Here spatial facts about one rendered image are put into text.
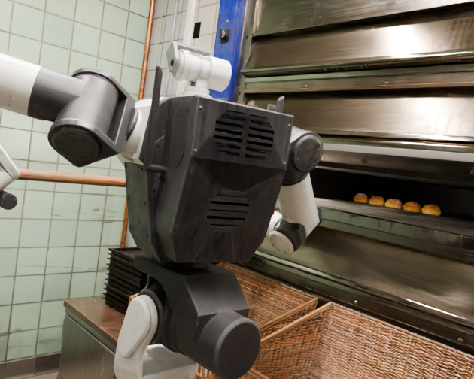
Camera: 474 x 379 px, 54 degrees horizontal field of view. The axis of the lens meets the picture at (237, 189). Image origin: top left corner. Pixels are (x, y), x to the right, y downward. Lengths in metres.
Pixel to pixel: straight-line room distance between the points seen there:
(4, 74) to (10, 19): 1.79
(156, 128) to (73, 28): 1.94
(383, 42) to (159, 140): 1.11
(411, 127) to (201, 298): 1.01
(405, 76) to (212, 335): 1.16
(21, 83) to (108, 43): 1.99
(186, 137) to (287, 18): 1.42
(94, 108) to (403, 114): 1.12
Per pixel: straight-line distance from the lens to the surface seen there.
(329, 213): 1.78
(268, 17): 2.21
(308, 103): 1.93
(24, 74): 0.86
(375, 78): 1.76
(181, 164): 0.77
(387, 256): 1.68
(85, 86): 0.86
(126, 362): 1.03
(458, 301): 1.56
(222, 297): 0.89
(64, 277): 2.83
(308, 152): 1.01
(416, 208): 2.61
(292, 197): 1.11
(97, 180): 1.42
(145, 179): 0.85
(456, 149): 1.42
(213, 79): 0.98
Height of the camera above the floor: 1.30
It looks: 3 degrees down
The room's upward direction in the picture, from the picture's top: 8 degrees clockwise
